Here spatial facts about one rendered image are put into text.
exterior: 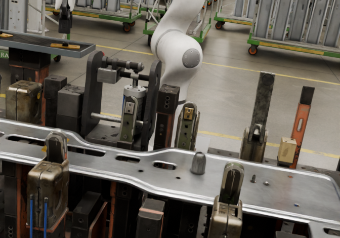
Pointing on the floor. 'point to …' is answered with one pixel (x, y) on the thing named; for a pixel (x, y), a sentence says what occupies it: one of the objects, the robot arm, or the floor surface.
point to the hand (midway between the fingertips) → (65, 27)
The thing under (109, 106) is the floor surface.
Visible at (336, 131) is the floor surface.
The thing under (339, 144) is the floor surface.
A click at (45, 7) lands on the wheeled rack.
